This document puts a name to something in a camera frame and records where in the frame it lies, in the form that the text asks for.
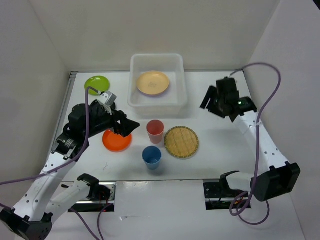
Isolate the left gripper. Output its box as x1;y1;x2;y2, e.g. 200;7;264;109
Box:
84;103;140;138

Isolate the purple plate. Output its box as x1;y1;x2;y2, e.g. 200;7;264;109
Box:
138;86;171;97

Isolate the beige plate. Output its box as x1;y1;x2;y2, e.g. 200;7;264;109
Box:
136;71;170;96

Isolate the round bamboo mat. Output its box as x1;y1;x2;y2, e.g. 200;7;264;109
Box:
163;126;200;159

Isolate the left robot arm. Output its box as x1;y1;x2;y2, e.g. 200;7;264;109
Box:
0;100;140;240

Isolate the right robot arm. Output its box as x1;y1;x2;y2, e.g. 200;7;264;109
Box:
200;77;301;202

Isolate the clear plastic bin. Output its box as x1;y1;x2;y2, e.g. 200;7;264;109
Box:
127;53;188;118

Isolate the orange plate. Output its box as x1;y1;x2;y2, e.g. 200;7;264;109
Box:
102;130;133;152

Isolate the pink plastic cup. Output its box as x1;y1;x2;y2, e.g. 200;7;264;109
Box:
146;119;165;144

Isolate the green plate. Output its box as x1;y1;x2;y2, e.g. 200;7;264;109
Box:
84;75;110;92

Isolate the blue plastic cup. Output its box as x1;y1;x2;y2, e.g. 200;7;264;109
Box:
142;146;162;170

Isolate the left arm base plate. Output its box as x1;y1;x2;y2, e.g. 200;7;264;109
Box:
71;182;116;213

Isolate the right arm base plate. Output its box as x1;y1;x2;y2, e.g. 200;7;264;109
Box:
203;181;243;211

